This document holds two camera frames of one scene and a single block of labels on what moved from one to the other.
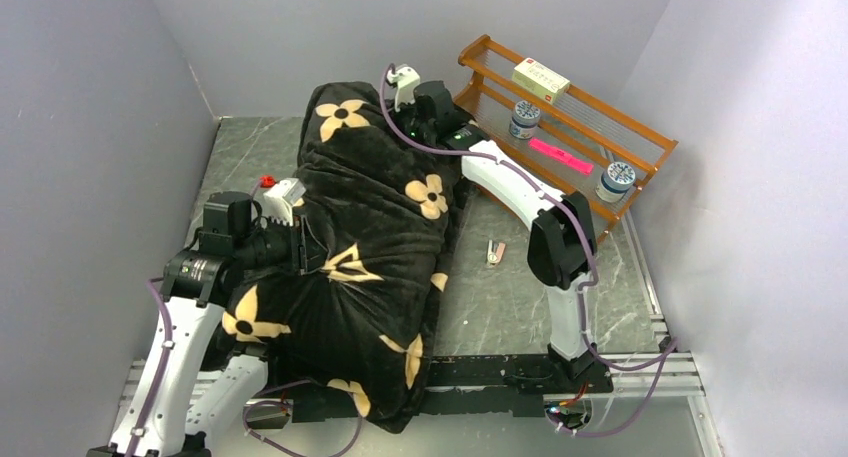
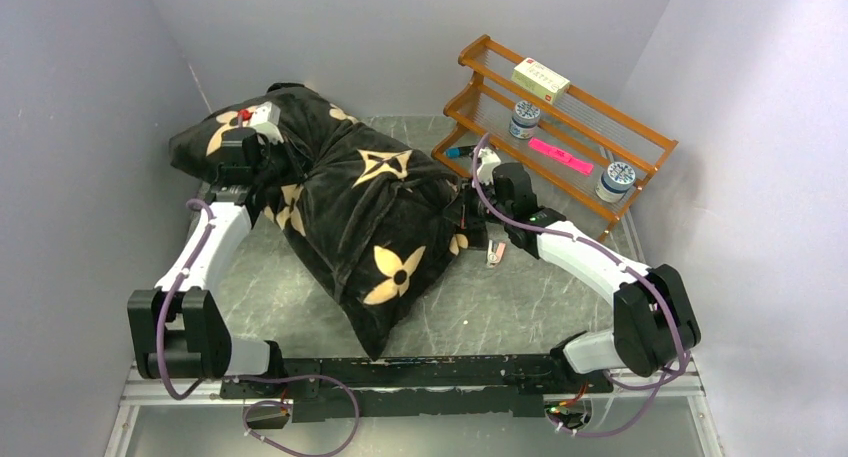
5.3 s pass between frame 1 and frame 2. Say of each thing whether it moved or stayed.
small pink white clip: stayed
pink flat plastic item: stayed
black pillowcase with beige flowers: moved
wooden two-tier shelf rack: stayed
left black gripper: moved
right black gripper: moved
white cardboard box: stayed
